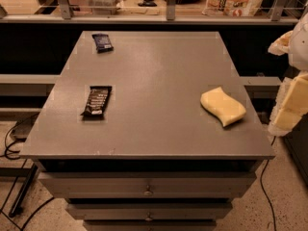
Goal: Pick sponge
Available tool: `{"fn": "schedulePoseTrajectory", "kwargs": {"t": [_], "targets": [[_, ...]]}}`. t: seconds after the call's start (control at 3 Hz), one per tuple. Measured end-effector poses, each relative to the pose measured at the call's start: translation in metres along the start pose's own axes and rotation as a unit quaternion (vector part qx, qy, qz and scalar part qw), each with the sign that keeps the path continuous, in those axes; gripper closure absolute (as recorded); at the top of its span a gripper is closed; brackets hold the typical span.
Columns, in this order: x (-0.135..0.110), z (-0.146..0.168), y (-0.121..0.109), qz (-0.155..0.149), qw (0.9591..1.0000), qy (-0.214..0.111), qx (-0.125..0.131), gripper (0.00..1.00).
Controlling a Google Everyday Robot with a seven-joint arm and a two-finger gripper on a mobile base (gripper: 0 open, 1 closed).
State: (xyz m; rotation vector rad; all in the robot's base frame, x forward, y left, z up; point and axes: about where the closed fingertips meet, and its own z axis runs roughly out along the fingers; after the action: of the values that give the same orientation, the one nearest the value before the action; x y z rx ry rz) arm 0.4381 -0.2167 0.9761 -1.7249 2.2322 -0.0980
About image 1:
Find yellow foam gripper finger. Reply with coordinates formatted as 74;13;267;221
268;72;308;137
268;31;293;56

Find yellow wavy sponge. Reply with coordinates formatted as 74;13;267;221
200;87;246;127

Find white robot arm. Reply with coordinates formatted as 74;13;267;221
268;14;308;137

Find colourful printed bag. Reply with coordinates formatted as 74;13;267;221
201;0;270;17

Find grey drawer cabinet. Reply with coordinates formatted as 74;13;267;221
19;30;276;231

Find dark blue snack packet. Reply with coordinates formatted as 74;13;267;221
91;34;114;53

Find black candy bar wrapper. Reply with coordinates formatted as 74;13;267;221
82;86;113;116

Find middle grey drawer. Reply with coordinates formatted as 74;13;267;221
66;203;232;221

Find grey drawer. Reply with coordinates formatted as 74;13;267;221
84;220;216;231
66;203;232;221
38;172;256;199

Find bottom grey drawer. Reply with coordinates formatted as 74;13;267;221
84;220;216;231

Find top grey drawer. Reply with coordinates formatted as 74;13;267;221
38;172;256;199

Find grey low shelf bench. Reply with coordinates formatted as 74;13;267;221
0;74;59;96

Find black floor stand leg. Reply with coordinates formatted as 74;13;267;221
9;165;38;218

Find black cable right floor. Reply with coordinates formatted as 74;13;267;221
259;136;278;231

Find metal railing frame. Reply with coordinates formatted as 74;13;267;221
0;0;308;25

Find black cables left floor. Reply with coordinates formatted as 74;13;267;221
0;113;56;231

